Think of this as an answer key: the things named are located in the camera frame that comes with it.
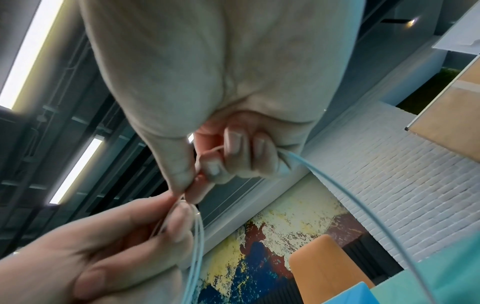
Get person's left hand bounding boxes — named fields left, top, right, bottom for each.
left=0, top=191, right=197, bottom=304

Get person's right hand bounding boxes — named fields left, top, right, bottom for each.
left=78, top=0, right=367, bottom=205

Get white earphones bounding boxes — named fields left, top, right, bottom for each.
left=149, top=145, right=438, bottom=304

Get blue plastic mini drawer unit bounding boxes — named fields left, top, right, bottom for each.
left=321, top=281, right=381, bottom=304

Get ceiling light strip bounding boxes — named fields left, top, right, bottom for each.
left=48, top=135, right=105, bottom=206
left=0, top=0, right=66, bottom=111

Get black ceiling spot lamp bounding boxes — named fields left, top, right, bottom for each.
left=381, top=17, right=420, bottom=30

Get wide orange wooden panel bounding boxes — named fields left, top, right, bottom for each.
left=287, top=233, right=377, bottom=304

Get tan wooden board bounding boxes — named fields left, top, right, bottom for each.
left=405, top=55, right=480, bottom=164

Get green tablecloth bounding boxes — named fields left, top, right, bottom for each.
left=369, top=234, right=480, bottom=304

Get colourful abstract wall painting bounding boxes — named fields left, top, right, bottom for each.
left=195, top=189, right=368, bottom=304

